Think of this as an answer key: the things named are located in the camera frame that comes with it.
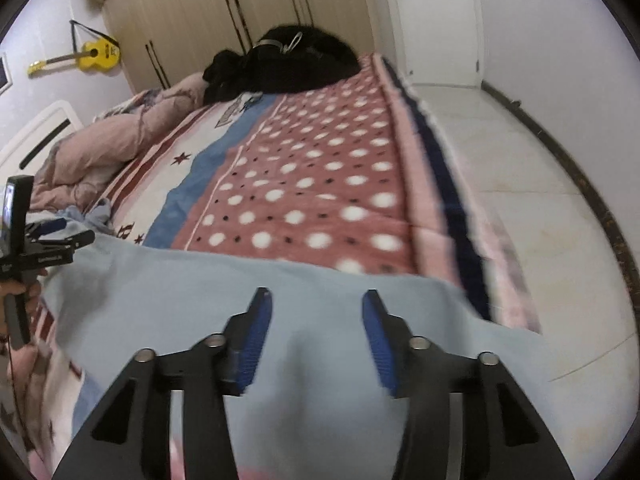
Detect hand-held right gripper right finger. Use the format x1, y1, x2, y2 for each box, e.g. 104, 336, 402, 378
362, 289, 576, 480

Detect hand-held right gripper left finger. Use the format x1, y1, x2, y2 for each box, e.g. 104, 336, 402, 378
50, 287, 274, 480

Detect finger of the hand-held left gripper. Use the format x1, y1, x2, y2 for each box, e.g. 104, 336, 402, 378
31, 230, 96, 256
26, 217, 68, 239

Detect light blue pants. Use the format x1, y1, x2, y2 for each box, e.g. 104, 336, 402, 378
41, 230, 557, 480

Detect person's left hand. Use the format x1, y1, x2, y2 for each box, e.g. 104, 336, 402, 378
0, 267, 48, 343

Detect grey blue cloth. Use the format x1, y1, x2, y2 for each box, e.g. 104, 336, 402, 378
64, 198, 115, 235

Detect white headboard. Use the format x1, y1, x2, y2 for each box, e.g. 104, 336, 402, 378
0, 100, 85, 176

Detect pink duvet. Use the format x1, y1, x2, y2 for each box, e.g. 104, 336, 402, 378
29, 72, 213, 211

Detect polka dot patterned bed blanket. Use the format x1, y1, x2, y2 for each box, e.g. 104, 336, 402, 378
0, 52, 543, 480

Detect yellow guitar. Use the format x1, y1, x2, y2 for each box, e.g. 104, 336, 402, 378
27, 20, 122, 79

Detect beige wooden wardrobe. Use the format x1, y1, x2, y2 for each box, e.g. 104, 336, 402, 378
100, 0, 376, 95

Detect black bag pile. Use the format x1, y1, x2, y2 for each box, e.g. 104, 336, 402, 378
202, 24, 362, 106

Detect metal clothes hanger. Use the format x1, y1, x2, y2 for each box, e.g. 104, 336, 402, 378
254, 31, 306, 56

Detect white door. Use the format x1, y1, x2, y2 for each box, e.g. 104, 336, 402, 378
380, 0, 486, 88

